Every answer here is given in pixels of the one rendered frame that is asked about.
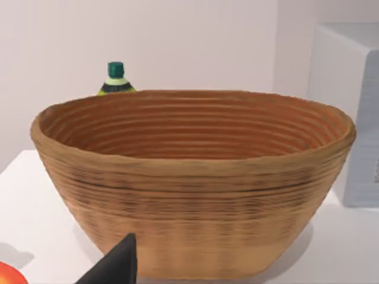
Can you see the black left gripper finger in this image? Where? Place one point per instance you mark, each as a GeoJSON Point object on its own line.
{"type": "Point", "coordinates": [121, 263]}

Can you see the brown woven basket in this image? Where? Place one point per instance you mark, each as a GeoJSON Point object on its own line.
{"type": "Point", "coordinates": [189, 189]}

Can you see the red and orange apple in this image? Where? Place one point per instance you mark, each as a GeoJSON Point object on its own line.
{"type": "Point", "coordinates": [10, 273]}

